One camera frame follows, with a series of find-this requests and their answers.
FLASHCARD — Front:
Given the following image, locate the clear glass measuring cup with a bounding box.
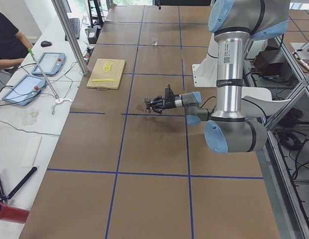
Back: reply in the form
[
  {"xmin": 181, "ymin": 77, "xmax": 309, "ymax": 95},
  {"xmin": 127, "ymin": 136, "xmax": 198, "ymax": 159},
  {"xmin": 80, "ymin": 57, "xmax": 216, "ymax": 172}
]
[{"xmin": 152, "ymin": 37, "xmax": 158, "ymax": 46}]

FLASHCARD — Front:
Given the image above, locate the wooden cutting board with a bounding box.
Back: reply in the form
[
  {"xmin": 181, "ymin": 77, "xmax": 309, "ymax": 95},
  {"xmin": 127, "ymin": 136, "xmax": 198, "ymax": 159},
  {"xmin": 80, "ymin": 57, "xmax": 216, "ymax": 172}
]
[{"xmin": 87, "ymin": 59, "xmax": 126, "ymax": 90}]

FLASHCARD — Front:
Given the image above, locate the black computer mouse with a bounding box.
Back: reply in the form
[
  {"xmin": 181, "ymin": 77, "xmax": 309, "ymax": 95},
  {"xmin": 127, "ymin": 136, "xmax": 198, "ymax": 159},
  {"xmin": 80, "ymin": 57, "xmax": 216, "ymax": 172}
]
[{"xmin": 40, "ymin": 41, "xmax": 52, "ymax": 47}]

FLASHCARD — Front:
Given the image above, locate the black keyboard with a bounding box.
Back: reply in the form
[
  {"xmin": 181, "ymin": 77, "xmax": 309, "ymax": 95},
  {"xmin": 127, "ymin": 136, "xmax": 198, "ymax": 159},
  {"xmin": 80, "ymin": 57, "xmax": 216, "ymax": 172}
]
[{"xmin": 68, "ymin": 18, "xmax": 80, "ymax": 39}]

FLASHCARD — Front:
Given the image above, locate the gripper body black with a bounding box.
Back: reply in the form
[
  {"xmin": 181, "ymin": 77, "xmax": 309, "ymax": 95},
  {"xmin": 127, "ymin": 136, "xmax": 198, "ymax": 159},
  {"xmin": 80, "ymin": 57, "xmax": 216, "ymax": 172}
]
[{"xmin": 161, "ymin": 97, "xmax": 175, "ymax": 110}]

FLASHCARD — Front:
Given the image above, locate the far teach pendant tablet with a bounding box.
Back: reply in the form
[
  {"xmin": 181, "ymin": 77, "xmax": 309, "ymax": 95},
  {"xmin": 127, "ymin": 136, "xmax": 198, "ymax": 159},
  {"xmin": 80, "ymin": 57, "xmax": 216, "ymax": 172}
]
[{"xmin": 38, "ymin": 52, "xmax": 66, "ymax": 76}]

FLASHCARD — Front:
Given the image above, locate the grabber stick green handle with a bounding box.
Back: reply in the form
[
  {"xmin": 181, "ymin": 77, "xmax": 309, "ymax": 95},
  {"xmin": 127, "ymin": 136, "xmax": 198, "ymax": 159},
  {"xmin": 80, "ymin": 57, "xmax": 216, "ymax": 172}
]
[{"xmin": 27, "ymin": 48, "xmax": 63, "ymax": 104}]

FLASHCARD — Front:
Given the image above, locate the steel jigger cup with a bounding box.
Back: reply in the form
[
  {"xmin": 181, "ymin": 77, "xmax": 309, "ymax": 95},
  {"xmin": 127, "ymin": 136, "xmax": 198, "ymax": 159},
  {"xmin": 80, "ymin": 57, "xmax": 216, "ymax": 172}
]
[{"xmin": 144, "ymin": 97, "xmax": 152, "ymax": 114}]

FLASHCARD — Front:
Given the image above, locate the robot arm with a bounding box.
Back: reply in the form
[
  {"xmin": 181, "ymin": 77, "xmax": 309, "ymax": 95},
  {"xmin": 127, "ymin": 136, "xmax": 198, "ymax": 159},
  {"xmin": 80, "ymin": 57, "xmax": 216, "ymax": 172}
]
[{"xmin": 145, "ymin": 0, "xmax": 290, "ymax": 153}]

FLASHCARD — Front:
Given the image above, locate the yellow plastic knife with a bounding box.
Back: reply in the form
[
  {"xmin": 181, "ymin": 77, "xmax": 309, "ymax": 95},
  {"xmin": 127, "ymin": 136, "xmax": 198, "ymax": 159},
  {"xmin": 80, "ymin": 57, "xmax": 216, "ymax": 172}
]
[{"xmin": 91, "ymin": 78, "xmax": 115, "ymax": 82}]

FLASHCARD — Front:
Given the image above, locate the near teach pendant tablet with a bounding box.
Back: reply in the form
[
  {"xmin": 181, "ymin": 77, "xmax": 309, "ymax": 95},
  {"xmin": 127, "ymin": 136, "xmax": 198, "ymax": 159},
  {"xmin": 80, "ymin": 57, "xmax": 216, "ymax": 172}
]
[{"xmin": 2, "ymin": 75, "xmax": 46, "ymax": 106}]

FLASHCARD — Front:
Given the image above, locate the person in black shirt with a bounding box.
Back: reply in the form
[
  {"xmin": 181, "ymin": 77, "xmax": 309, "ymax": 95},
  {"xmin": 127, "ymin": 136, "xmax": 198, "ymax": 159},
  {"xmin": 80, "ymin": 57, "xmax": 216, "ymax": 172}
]
[{"xmin": 0, "ymin": 12, "xmax": 33, "ymax": 70}]

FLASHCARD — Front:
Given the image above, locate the black rod tool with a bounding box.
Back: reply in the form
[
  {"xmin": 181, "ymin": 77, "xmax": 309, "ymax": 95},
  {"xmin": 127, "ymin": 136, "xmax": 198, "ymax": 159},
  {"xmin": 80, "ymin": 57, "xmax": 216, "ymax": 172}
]
[{"xmin": 6, "ymin": 166, "xmax": 37, "ymax": 200}]

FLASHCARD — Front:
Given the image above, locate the red cylinder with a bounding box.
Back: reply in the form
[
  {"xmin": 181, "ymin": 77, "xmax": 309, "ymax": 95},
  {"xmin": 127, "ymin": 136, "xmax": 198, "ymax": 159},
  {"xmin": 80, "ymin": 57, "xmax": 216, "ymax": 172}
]
[{"xmin": 0, "ymin": 203, "xmax": 29, "ymax": 224}]

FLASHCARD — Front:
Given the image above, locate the teach pendant tablet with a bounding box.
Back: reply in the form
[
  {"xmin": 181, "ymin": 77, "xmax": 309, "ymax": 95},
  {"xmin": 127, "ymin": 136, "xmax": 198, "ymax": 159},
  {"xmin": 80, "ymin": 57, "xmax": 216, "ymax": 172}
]
[
  {"xmin": 2, "ymin": 75, "xmax": 46, "ymax": 106},
  {"xmin": 38, "ymin": 52, "xmax": 66, "ymax": 76}
]

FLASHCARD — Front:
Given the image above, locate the aluminium frame post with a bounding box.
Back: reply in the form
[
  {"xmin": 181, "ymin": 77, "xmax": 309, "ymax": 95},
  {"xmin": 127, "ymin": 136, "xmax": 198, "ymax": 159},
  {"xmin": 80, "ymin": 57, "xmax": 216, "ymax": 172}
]
[{"xmin": 52, "ymin": 0, "xmax": 88, "ymax": 76}]

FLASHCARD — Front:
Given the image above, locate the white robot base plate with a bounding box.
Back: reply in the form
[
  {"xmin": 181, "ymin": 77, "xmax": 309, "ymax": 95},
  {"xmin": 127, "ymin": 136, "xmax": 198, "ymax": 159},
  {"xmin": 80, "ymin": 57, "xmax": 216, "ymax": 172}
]
[{"xmin": 192, "ymin": 34, "xmax": 231, "ymax": 87}]

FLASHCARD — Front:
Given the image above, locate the white foam strip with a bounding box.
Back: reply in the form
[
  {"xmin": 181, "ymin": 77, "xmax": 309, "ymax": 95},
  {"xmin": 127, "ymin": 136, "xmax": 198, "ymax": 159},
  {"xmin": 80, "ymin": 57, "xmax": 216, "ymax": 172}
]
[{"xmin": 20, "ymin": 136, "xmax": 42, "ymax": 168}]

